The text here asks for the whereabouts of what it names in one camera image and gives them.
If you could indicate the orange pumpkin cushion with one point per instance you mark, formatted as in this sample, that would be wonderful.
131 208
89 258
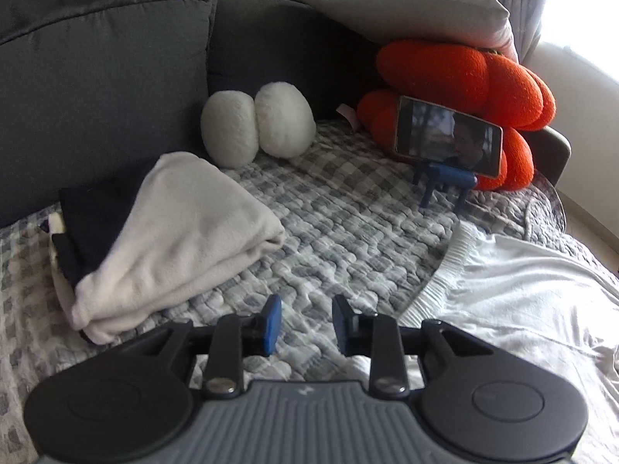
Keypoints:
459 72

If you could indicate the light grey pillow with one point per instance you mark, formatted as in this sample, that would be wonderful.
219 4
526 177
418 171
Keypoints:
411 9

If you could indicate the white round plush cushion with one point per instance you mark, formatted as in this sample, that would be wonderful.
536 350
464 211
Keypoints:
261 121

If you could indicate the white pants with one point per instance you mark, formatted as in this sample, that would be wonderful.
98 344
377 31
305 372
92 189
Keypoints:
522 299

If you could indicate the grey sofa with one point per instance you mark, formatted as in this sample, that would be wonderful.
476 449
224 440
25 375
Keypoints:
106 82

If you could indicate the grey checked quilted blanket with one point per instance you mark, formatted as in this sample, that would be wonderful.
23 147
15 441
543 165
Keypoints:
338 232

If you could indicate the grey patterned curtain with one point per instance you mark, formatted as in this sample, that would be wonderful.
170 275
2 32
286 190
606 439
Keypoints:
517 0

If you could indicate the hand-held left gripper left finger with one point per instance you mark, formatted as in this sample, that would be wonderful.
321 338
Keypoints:
273 321

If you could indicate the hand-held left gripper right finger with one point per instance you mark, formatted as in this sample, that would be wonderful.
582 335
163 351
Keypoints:
342 324

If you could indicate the white fabric label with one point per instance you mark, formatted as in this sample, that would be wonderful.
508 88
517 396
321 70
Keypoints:
347 115

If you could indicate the smartphone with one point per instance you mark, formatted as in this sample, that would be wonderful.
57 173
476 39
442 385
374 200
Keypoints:
449 135

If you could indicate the dark garment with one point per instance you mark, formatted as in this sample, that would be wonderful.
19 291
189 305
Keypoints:
92 222

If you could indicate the cream garment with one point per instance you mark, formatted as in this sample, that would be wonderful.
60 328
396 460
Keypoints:
183 227

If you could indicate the blue phone stand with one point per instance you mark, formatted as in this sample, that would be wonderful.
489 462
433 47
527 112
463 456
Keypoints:
447 174

